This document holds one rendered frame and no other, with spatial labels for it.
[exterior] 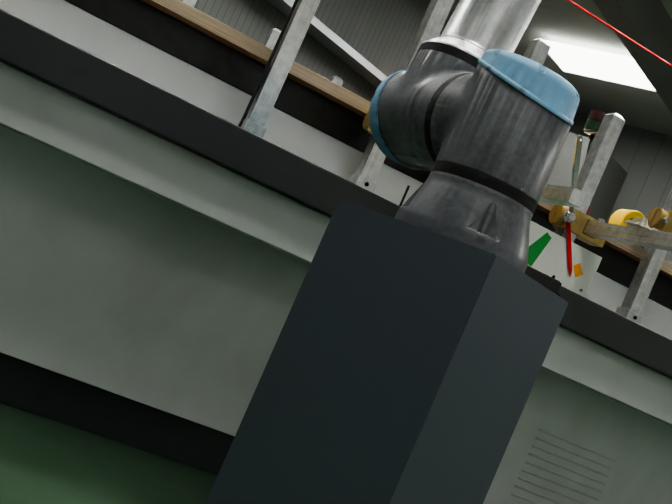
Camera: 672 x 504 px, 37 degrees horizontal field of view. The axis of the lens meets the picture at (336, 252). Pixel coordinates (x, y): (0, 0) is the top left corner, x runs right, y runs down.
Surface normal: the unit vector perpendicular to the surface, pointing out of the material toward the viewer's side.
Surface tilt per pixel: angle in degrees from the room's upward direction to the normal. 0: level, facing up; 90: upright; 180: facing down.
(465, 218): 70
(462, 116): 91
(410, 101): 89
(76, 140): 90
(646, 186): 90
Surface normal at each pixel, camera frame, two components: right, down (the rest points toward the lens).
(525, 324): 0.74, 0.30
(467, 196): -0.07, -0.44
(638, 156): -0.54, -0.27
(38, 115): 0.37, 0.12
